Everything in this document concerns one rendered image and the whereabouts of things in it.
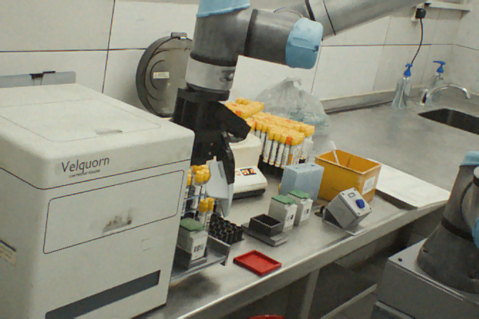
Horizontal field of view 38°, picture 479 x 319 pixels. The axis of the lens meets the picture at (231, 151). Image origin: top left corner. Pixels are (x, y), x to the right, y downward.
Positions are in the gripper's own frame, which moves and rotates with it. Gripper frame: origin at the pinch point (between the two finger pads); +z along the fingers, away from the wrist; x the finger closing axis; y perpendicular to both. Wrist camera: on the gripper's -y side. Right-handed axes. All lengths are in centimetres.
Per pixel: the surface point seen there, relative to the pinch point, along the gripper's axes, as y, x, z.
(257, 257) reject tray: -19.6, 2.8, 14.8
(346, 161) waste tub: -75, -10, 8
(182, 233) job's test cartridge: 1.8, 0.2, 5.6
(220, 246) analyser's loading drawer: -7.6, 1.9, 9.8
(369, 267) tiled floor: -225, -53, 102
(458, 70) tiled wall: -270, -53, 1
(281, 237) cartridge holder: -29.6, 1.4, 13.6
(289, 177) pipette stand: -46.6, -9.4, 7.1
